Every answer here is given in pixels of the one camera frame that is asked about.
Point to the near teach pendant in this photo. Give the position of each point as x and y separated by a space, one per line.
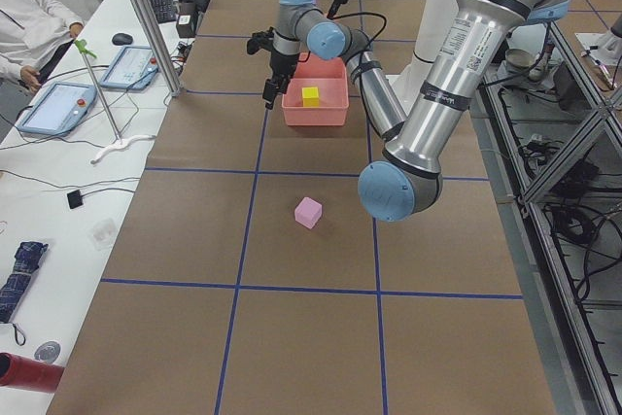
59 109

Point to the pink plastic bin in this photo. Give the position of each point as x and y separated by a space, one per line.
329 76

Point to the black computer mouse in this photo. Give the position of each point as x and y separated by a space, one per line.
122 39

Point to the black box with label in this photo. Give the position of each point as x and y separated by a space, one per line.
186 20

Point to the teach pendant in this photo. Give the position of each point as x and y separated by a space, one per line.
59 109
133 68

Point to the metal rod with hook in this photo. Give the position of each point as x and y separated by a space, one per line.
120 143

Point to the seated person in white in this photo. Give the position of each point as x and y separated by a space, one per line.
35 35

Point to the folded blue umbrella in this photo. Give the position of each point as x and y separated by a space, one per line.
27 261

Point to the black keyboard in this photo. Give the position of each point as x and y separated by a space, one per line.
164 10

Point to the far teach pendant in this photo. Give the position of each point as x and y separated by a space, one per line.
133 68

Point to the round metal lid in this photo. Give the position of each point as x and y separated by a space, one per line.
48 352

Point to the yellow foam block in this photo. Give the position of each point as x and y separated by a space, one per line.
310 97

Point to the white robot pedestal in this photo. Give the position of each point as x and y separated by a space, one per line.
438 16

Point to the red cylinder bottle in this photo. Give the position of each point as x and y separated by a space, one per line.
19 372

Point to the aluminium frame post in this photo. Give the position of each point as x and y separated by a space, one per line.
147 19

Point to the small black square device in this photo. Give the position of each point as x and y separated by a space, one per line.
75 199

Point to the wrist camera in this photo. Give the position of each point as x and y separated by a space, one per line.
262 40

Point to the pink foam block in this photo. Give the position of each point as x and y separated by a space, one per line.
308 212

